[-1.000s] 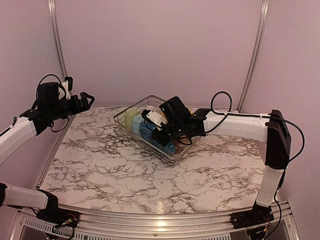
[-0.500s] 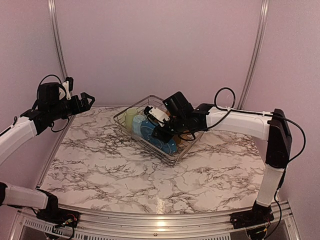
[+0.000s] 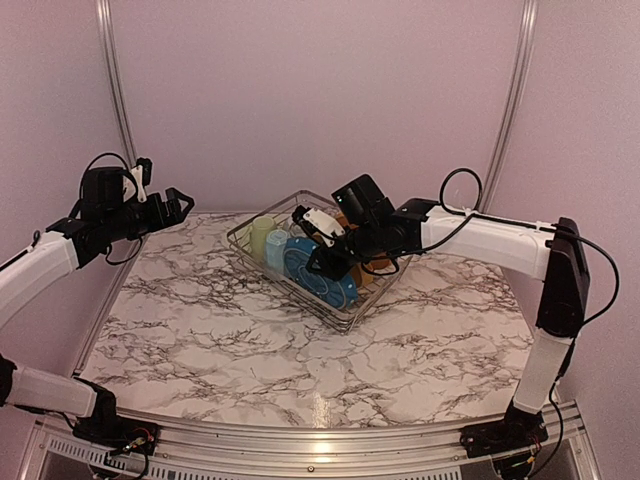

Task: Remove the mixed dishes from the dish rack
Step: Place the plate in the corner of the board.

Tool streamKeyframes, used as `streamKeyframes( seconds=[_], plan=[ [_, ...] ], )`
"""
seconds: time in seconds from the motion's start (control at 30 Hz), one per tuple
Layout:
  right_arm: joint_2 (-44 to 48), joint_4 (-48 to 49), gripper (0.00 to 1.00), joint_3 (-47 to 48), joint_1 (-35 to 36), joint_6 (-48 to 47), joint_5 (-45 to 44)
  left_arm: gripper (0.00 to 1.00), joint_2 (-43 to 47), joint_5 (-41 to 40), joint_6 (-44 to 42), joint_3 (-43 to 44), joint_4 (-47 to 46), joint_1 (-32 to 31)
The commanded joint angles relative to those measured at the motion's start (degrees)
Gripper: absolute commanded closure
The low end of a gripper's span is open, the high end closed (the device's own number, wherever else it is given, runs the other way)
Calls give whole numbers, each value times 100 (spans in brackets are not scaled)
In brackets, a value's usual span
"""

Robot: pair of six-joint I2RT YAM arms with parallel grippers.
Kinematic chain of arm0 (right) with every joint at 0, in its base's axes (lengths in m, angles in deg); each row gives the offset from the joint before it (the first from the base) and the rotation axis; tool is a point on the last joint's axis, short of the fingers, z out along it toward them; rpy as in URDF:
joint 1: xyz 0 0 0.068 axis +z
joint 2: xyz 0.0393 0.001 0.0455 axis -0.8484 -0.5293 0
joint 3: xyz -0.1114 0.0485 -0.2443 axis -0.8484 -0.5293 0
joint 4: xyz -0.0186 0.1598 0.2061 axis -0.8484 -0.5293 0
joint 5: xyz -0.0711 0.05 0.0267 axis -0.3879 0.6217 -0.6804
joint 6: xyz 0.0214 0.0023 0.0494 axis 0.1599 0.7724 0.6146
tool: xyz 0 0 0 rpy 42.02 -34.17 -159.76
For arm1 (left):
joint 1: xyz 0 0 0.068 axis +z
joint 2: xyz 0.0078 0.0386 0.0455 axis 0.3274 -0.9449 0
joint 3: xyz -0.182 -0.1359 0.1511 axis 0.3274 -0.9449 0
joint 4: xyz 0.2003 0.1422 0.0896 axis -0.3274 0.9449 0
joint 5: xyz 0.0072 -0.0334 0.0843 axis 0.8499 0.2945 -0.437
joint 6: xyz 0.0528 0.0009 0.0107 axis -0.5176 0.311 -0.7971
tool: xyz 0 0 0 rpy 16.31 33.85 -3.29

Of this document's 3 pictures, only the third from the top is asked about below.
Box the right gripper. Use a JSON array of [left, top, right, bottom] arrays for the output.
[[305, 219, 383, 281]]

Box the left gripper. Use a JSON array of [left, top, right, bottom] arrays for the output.
[[102, 186, 194, 242]]

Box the blue dotted plate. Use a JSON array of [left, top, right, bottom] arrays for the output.
[[283, 237, 359, 310]]

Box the yellow plate front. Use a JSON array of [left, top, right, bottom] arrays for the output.
[[349, 259, 395, 289]]

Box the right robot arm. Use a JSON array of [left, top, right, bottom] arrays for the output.
[[292, 174, 590, 458]]

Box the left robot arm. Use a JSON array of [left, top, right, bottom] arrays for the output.
[[1, 159, 195, 445]]

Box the light blue mug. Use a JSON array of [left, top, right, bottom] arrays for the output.
[[264, 229, 289, 274]]

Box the green mug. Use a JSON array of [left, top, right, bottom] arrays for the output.
[[249, 215, 276, 263]]

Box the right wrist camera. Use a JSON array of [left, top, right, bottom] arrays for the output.
[[292, 205, 345, 248]]

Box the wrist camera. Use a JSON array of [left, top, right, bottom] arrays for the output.
[[123, 158, 153, 203], [292, 205, 345, 248]]

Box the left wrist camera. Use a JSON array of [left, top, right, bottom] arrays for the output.
[[123, 158, 153, 203]]

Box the wire dish rack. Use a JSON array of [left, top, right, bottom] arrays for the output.
[[227, 190, 411, 333]]

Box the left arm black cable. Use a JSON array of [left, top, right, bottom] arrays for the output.
[[79, 152, 146, 266]]

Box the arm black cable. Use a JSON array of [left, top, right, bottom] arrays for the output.
[[384, 168, 621, 326], [79, 152, 146, 266]]

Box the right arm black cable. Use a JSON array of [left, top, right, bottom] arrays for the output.
[[384, 168, 621, 326]]

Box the left aluminium post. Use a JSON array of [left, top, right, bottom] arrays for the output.
[[96, 0, 136, 167]]

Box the aluminium post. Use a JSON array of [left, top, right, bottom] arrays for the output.
[[479, 0, 539, 212], [96, 0, 136, 167]]

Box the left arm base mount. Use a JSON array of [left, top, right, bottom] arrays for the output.
[[72, 416, 160, 456]]

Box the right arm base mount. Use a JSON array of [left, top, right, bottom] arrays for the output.
[[460, 419, 549, 458]]

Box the front aluminium rail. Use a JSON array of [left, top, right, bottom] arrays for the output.
[[19, 399, 601, 480]]

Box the right aluminium post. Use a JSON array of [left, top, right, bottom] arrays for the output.
[[479, 0, 539, 212]]

